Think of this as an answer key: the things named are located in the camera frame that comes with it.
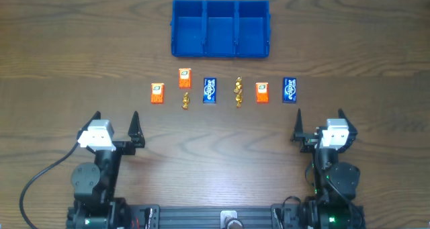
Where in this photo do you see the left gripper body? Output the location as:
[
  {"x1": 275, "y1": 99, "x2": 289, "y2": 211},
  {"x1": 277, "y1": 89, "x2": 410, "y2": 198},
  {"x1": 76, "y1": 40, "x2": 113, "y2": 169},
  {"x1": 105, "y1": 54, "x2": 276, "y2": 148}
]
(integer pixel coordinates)
[{"x1": 112, "y1": 140, "x2": 138, "y2": 156}]

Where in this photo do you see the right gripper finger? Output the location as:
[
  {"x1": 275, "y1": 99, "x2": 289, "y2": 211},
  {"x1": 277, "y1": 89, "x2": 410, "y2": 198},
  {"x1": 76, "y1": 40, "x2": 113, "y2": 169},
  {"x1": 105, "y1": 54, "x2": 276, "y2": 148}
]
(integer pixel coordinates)
[
  {"x1": 337, "y1": 108, "x2": 359, "y2": 146},
  {"x1": 290, "y1": 108, "x2": 305, "y2": 142}
]

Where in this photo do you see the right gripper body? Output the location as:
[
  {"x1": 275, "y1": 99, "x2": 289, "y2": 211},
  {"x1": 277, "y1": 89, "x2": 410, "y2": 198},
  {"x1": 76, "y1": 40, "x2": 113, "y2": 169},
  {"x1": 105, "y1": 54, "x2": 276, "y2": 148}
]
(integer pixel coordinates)
[{"x1": 300, "y1": 132, "x2": 323, "y2": 153}]

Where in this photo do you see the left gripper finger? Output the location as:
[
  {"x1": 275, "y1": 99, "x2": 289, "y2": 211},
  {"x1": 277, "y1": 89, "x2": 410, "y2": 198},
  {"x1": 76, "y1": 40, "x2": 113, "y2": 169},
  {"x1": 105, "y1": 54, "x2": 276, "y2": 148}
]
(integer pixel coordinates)
[
  {"x1": 77, "y1": 110, "x2": 101, "y2": 136},
  {"x1": 127, "y1": 110, "x2": 146, "y2": 148}
]

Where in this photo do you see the orange candy box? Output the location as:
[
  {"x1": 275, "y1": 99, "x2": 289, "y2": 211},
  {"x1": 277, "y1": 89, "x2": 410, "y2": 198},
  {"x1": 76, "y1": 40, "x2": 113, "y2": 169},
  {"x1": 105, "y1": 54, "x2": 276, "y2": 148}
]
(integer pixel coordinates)
[
  {"x1": 178, "y1": 68, "x2": 192, "y2": 89},
  {"x1": 150, "y1": 83, "x2": 165, "y2": 105},
  {"x1": 255, "y1": 82, "x2": 270, "y2": 104}
]

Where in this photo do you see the blue candy pack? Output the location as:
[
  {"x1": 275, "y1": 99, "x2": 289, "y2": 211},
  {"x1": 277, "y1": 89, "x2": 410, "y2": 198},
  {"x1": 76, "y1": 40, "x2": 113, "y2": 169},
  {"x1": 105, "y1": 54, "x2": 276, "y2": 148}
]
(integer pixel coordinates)
[
  {"x1": 282, "y1": 77, "x2": 298, "y2": 104},
  {"x1": 202, "y1": 77, "x2": 218, "y2": 104}
]

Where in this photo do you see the blue tray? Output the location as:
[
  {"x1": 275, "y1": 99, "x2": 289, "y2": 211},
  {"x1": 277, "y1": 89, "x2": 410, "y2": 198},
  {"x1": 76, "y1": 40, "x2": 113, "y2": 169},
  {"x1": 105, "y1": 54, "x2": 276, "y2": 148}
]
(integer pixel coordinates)
[{"x1": 170, "y1": 0, "x2": 271, "y2": 59}]

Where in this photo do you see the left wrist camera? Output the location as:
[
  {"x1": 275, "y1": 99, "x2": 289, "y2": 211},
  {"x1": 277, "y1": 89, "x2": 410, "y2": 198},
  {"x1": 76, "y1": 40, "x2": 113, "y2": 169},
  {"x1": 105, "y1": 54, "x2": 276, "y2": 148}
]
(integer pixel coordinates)
[{"x1": 77, "y1": 119, "x2": 117, "y2": 152}]

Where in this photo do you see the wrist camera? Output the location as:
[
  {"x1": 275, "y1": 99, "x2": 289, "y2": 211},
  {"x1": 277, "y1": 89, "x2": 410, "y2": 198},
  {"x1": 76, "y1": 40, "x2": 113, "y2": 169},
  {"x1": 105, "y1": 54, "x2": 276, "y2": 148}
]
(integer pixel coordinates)
[
  {"x1": 77, "y1": 119, "x2": 117, "y2": 152},
  {"x1": 320, "y1": 118, "x2": 351, "y2": 150}
]

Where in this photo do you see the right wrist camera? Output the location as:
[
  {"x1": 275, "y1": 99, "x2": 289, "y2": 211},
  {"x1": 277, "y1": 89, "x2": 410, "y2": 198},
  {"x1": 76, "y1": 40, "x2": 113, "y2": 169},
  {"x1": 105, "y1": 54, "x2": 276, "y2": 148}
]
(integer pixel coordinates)
[{"x1": 320, "y1": 118, "x2": 351, "y2": 150}]

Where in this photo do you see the mounting rail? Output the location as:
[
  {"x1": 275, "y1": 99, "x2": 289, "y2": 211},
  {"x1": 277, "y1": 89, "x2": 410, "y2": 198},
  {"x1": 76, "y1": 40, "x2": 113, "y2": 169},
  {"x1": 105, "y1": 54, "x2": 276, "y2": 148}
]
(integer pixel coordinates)
[{"x1": 67, "y1": 203, "x2": 367, "y2": 229}]

